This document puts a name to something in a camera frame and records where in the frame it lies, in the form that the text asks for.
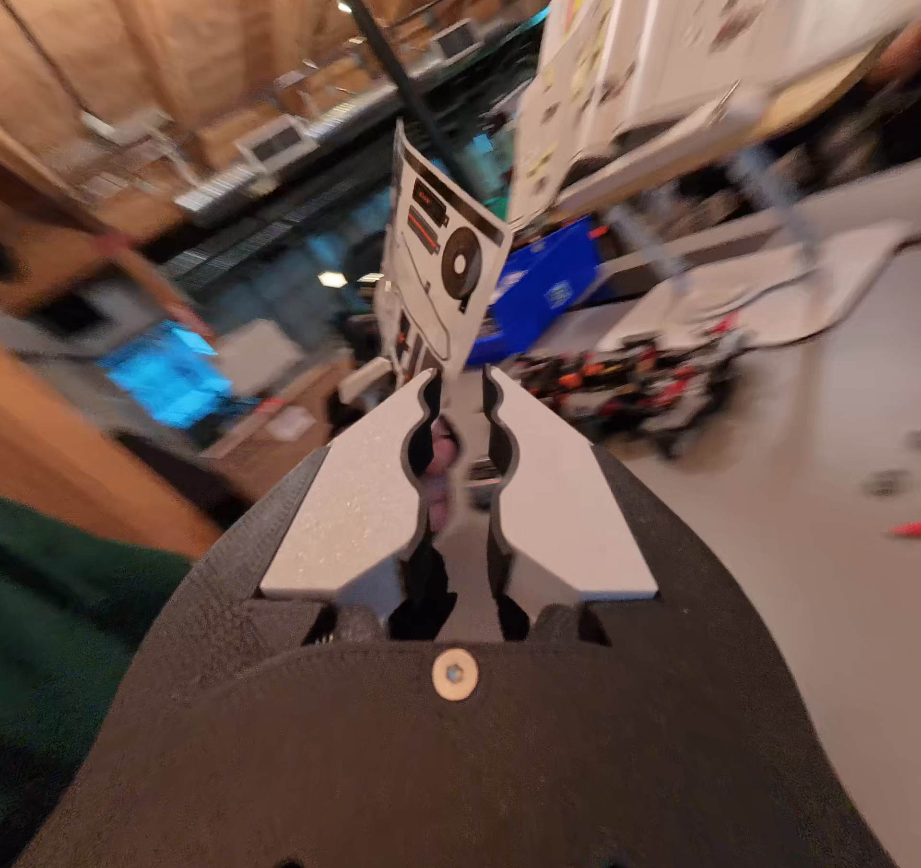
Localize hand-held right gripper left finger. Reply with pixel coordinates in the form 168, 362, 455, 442
259, 368, 445, 642

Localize black metal post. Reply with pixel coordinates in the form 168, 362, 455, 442
309, 0, 472, 178

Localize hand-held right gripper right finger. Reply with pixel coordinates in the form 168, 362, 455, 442
481, 364, 661, 640

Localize open instruction booklet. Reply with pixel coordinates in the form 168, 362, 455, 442
504, 0, 921, 236

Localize lego sticker sheet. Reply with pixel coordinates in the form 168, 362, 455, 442
373, 118, 515, 523

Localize pile of toy model parts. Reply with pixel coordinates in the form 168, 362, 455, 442
514, 310, 753, 459

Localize person in green shirt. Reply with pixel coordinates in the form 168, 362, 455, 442
0, 495, 220, 868

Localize blue plastic bin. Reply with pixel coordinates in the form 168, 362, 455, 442
466, 216, 607, 369

